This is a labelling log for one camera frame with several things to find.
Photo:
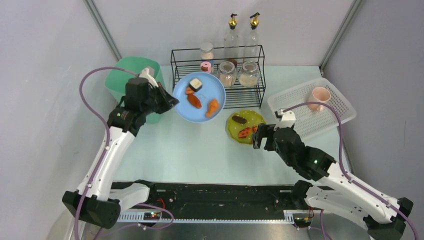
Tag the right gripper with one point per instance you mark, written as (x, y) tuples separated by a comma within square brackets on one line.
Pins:
[(267, 136)]

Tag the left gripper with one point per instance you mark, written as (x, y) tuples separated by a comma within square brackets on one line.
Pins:
[(162, 100)]

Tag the blue plate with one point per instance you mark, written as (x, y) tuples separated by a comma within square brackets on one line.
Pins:
[(212, 89)]

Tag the pink lid spice bottle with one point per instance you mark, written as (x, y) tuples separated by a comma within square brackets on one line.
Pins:
[(206, 66)]

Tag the glass jar beige contents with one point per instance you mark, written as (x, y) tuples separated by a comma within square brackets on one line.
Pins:
[(249, 74), (227, 73)]

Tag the silver lid shaker jar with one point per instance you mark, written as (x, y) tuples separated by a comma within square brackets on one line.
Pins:
[(206, 52)]

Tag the pink mug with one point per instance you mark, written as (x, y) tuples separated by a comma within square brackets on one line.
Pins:
[(321, 95)]

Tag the glass oil bottle gold spout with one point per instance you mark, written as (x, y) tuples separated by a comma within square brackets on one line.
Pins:
[(251, 39)]

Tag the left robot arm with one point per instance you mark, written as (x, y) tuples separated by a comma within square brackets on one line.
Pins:
[(93, 202)]

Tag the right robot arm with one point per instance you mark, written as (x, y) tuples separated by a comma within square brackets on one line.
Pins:
[(384, 217)]

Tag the dark brown food piece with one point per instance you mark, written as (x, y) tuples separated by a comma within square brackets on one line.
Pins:
[(239, 119)]

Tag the red-brown food piece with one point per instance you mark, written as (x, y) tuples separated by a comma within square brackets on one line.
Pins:
[(192, 99)]

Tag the green dotted plate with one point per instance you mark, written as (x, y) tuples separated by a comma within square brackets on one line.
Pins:
[(233, 128)]

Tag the sushi toy piece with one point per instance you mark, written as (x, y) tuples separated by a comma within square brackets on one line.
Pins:
[(195, 84)]

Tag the white plastic basket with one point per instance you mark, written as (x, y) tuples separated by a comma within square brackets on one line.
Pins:
[(309, 123)]

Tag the green plastic waste bin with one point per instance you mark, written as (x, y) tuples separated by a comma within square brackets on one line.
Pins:
[(116, 80)]

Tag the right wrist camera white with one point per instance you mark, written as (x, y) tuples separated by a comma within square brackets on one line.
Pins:
[(286, 119)]

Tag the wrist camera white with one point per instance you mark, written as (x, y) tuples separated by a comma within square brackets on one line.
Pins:
[(148, 73), (286, 119)]

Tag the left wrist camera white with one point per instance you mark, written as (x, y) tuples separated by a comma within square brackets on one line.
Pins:
[(148, 73)]

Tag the black wire rack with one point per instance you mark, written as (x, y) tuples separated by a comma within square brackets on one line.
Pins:
[(185, 61)]

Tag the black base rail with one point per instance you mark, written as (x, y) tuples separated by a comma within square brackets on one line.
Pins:
[(223, 203)]

